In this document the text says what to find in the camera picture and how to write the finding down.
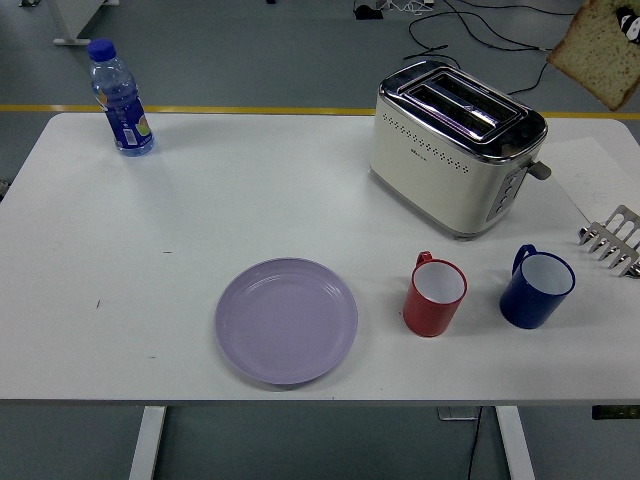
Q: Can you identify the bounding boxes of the black floor socket box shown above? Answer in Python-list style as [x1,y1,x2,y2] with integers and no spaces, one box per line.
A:
[353,0,384,21]

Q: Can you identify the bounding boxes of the metal toast rack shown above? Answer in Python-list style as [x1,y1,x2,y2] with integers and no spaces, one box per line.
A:
[578,204,640,278]

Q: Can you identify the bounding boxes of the red mug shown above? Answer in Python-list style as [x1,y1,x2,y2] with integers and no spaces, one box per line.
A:
[402,250,469,338]

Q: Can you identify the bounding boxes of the grey toaster lever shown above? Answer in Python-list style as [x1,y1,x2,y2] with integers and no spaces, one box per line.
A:
[519,158,553,181]

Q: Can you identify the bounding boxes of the black cable under table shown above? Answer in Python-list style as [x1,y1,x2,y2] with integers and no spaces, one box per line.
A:
[467,405,484,480]

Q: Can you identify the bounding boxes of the long black floor cable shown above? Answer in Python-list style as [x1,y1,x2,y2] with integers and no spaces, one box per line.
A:
[442,0,554,96]

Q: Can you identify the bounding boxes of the black toaster power cord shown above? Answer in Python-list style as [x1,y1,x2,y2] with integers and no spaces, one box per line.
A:
[403,14,461,69]

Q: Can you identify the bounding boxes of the slice of toast bread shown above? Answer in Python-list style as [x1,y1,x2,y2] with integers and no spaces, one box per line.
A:
[545,0,640,112]

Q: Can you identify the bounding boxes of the blue mug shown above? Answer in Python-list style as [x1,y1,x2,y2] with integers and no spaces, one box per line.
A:
[499,243,577,330]

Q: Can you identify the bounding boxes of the white table leg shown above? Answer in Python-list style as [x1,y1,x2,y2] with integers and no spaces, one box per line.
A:
[128,405,167,480]
[494,405,536,480]

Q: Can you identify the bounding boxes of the white desk foot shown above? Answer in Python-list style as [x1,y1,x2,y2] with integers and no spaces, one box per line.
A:
[52,0,121,48]

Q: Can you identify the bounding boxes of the clear bracket under table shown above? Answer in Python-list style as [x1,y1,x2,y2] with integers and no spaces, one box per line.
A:
[436,405,482,421]

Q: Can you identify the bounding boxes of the black table control panel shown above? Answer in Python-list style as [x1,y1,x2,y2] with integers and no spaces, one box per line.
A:
[591,405,640,420]

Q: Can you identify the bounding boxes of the clear bottle with blue label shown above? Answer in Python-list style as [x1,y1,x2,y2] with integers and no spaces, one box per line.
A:
[86,38,156,158]

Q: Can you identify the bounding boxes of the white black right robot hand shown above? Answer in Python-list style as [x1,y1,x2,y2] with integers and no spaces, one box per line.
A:
[613,4,640,45]

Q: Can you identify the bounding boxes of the purple plate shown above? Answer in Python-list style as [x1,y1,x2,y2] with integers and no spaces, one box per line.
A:
[214,257,359,386]

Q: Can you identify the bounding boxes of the cream and chrome toaster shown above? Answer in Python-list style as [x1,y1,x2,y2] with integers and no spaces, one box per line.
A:
[368,59,553,242]

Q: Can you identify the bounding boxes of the white wires on floor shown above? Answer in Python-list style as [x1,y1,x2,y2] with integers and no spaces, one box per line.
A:
[387,0,435,14]

